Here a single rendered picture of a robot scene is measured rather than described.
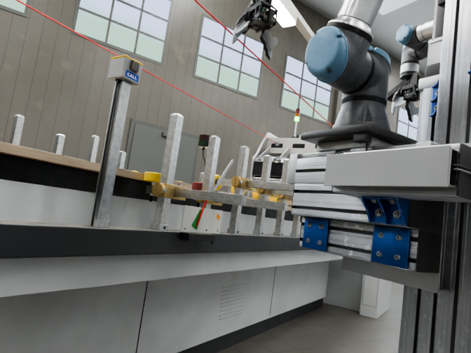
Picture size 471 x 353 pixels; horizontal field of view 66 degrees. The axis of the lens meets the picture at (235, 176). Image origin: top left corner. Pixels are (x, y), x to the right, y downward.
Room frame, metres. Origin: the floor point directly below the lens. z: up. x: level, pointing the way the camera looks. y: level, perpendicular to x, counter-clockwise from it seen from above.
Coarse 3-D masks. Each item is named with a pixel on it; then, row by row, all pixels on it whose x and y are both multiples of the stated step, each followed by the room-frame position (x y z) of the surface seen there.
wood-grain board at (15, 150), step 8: (0, 144) 0.97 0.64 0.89; (8, 144) 0.99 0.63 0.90; (0, 152) 0.99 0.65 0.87; (8, 152) 0.99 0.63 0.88; (16, 152) 1.01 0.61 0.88; (24, 152) 1.02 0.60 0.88; (32, 152) 1.04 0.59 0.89; (40, 152) 1.06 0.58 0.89; (48, 152) 1.08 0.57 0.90; (40, 160) 1.10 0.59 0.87; (48, 160) 1.09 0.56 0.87; (56, 160) 1.11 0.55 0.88; (64, 160) 1.13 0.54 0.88; (72, 160) 1.15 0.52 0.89; (80, 160) 1.17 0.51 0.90; (80, 168) 1.20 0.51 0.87; (88, 168) 1.20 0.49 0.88; (96, 168) 1.23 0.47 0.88; (120, 168) 1.31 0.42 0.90; (120, 176) 1.36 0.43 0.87; (128, 176) 1.35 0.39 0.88; (136, 176) 1.38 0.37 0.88; (176, 184) 1.57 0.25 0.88; (184, 184) 1.62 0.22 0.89; (224, 192) 1.89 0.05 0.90; (288, 208) 2.59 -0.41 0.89
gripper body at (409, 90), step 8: (408, 72) 1.54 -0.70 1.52; (416, 72) 1.52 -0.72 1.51; (408, 80) 1.56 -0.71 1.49; (416, 80) 1.52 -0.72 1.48; (400, 88) 1.56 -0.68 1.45; (408, 88) 1.53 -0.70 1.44; (416, 88) 1.54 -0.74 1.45; (400, 96) 1.56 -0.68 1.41; (408, 96) 1.54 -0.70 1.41; (416, 96) 1.53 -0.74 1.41
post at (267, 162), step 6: (264, 156) 1.94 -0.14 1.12; (270, 156) 1.93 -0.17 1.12; (264, 162) 1.93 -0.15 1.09; (270, 162) 1.93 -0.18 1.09; (264, 168) 1.93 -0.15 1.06; (270, 168) 1.94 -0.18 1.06; (264, 174) 1.93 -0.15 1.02; (264, 180) 1.93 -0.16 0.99; (264, 198) 1.92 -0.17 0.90; (258, 210) 1.93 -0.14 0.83; (264, 210) 1.94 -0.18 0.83; (258, 216) 1.93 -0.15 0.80; (264, 216) 1.95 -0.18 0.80; (258, 222) 1.93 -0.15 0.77; (258, 228) 1.93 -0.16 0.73
